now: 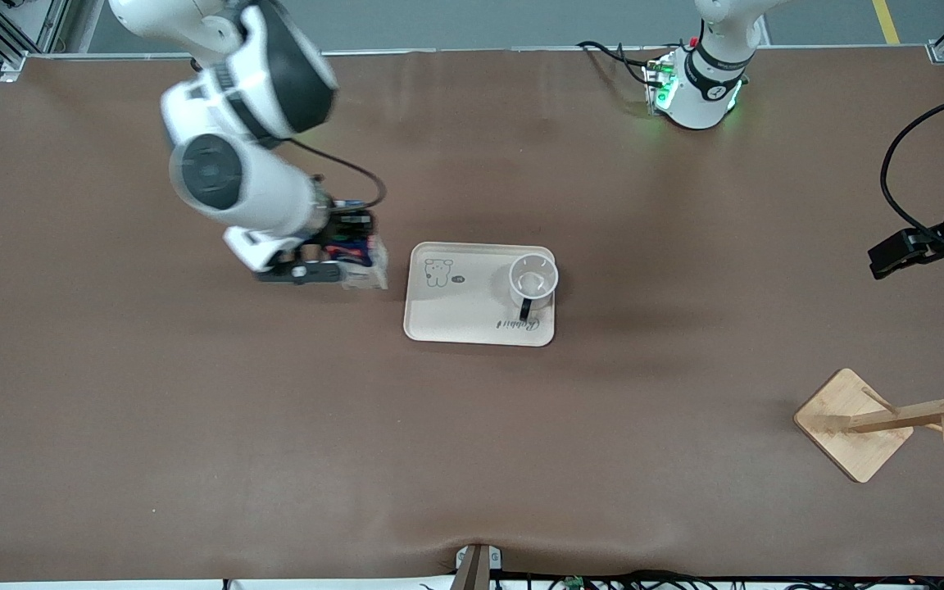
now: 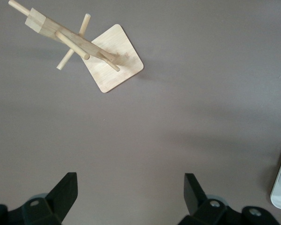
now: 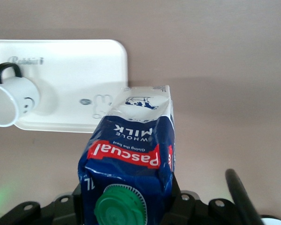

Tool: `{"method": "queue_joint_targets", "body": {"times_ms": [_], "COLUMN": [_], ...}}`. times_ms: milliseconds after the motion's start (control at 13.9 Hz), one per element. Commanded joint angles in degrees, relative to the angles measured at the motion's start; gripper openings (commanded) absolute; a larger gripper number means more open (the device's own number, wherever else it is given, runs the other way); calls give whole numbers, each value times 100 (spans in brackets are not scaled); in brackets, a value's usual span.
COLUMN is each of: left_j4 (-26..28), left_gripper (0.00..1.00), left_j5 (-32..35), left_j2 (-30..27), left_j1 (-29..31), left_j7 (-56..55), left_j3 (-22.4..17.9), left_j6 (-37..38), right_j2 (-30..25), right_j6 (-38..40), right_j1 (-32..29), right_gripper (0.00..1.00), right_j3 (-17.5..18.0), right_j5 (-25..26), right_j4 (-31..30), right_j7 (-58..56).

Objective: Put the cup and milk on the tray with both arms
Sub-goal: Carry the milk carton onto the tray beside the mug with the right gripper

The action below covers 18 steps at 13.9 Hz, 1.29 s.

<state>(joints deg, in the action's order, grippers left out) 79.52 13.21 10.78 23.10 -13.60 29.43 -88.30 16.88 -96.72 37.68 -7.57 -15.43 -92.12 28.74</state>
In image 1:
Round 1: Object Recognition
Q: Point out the blue milk carton green cap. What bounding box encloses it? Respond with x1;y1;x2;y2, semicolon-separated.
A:
326;234;390;293

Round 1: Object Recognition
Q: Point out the white smiley cup black handle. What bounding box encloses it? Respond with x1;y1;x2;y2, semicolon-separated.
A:
508;254;561;322

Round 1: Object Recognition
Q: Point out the cream tray with bear print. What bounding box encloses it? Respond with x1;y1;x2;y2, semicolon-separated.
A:
403;242;556;347

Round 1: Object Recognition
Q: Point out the wooden mug stand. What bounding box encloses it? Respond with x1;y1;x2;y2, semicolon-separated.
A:
793;365;944;484

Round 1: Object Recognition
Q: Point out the brown table cover sheet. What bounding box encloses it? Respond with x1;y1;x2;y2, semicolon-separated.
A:
0;48;944;584

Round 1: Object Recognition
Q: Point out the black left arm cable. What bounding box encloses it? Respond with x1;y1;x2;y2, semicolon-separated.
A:
879;85;944;265

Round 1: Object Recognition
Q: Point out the black left base cable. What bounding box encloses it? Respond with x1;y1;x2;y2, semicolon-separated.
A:
577;41;655;86

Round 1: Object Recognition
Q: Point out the grey metal camera post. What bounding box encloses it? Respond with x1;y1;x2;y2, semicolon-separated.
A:
452;543;504;590

